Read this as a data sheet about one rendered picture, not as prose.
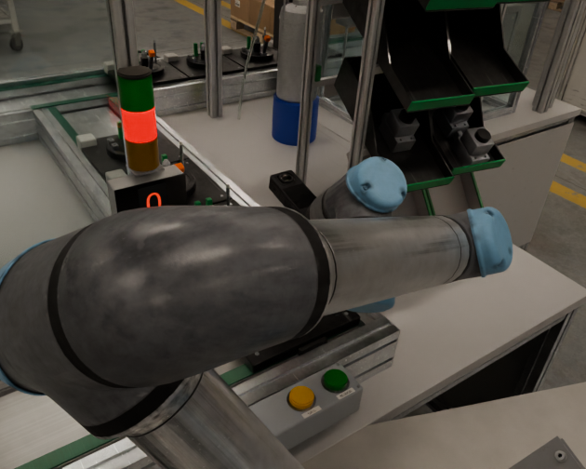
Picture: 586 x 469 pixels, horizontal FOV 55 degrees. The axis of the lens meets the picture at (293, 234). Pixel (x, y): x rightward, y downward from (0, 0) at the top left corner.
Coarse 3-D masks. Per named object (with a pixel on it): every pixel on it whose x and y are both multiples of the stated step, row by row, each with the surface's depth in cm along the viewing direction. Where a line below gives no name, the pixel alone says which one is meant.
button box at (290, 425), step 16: (336, 368) 97; (304, 384) 94; (320, 384) 94; (352, 384) 94; (272, 400) 91; (288, 400) 91; (320, 400) 91; (336, 400) 91; (352, 400) 94; (272, 416) 88; (288, 416) 88; (304, 416) 88; (320, 416) 90; (336, 416) 93; (272, 432) 86; (288, 432) 87; (304, 432) 90; (288, 448) 90
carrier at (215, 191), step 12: (180, 144) 141; (180, 156) 143; (192, 168) 151; (192, 180) 142; (204, 180) 146; (192, 192) 140; (204, 192) 141; (216, 192) 142; (192, 204) 136; (204, 204) 137
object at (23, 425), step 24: (336, 336) 106; (240, 360) 103; (288, 360) 101; (0, 384) 93; (0, 408) 92; (24, 408) 92; (48, 408) 92; (0, 432) 88; (24, 432) 88; (48, 432) 88; (72, 432) 89; (0, 456) 85; (24, 456) 85; (48, 456) 82; (72, 456) 82
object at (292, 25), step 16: (288, 0) 173; (304, 0) 169; (288, 16) 169; (304, 16) 168; (320, 16) 171; (288, 32) 172; (304, 32) 170; (320, 32) 174; (288, 48) 174; (320, 48) 179; (288, 64) 177; (288, 80) 180; (288, 96) 183
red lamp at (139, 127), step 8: (128, 112) 83; (144, 112) 84; (152, 112) 85; (128, 120) 84; (136, 120) 84; (144, 120) 84; (152, 120) 85; (128, 128) 85; (136, 128) 85; (144, 128) 85; (152, 128) 86; (128, 136) 86; (136, 136) 85; (144, 136) 86; (152, 136) 87
